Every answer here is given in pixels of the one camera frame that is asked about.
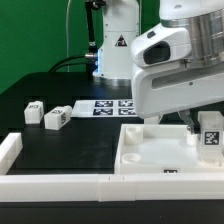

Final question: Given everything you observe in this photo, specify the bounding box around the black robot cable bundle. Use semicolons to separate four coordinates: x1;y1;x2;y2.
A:
49;0;107;73

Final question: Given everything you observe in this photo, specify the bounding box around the white sheet with markers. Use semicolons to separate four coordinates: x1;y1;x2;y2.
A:
71;99;136;118

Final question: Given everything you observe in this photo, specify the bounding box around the white square table top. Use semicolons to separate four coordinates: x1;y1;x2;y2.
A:
114;124;224;174

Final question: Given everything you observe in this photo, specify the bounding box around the grey thin cable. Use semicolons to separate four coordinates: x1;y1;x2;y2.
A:
65;0;72;73

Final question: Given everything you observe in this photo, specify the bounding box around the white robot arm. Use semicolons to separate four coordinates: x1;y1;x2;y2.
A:
85;0;224;134

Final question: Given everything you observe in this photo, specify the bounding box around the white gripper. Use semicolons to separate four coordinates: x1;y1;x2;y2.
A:
131;27;224;134

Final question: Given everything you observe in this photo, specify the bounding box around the white U-shaped obstacle fence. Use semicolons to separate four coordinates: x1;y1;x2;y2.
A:
0;133;224;202

